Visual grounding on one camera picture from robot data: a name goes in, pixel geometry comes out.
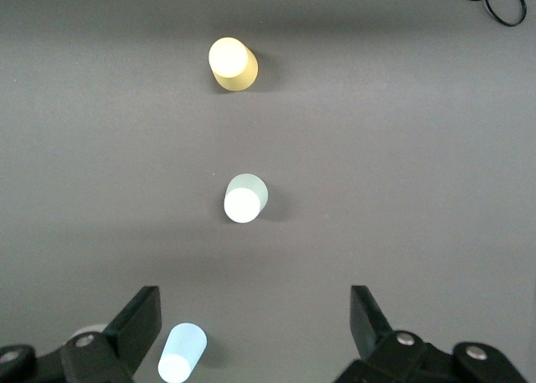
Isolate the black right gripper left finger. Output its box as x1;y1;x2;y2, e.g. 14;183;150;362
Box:
0;285;163;383

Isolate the yellow plastic cup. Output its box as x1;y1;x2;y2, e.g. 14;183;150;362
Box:
208;36;260;93

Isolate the light blue plastic cup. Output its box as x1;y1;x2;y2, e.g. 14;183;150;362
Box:
157;322;209;383

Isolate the thin black table cable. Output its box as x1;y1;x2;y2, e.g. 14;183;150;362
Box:
362;0;527;27

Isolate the pale green plastic cup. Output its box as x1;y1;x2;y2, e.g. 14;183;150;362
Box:
223;173;270;225

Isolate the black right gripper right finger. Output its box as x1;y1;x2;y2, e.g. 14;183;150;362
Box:
334;285;529;383

